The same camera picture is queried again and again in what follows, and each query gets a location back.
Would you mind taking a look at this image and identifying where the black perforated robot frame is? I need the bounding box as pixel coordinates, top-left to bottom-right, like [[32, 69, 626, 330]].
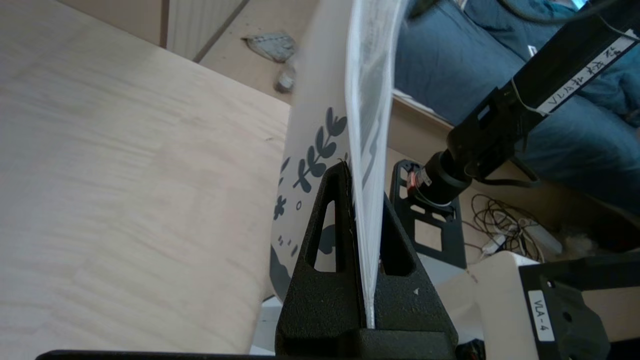
[[389, 159, 468, 270]]

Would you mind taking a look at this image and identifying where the grey crumpled floor debris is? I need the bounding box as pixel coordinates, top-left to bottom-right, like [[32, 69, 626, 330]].
[[242, 32, 297, 63]]

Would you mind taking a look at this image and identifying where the white power strip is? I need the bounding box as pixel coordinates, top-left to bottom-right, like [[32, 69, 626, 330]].
[[481, 222, 563, 256]]

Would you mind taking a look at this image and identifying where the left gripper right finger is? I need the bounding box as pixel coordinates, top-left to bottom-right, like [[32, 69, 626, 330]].
[[375, 192, 458, 331]]

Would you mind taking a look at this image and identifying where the white horse-print zipper pouch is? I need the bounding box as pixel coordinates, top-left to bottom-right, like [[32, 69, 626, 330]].
[[270, 0, 411, 328]]

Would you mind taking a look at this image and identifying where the white robot chest block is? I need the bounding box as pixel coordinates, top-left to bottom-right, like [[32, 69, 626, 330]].
[[467, 250, 640, 360]]

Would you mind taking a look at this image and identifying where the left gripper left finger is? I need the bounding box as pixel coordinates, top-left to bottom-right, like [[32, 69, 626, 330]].
[[276, 161, 371, 328]]

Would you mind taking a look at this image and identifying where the small grey floor lump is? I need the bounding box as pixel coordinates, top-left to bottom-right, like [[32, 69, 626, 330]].
[[275, 67, 297, 94]]

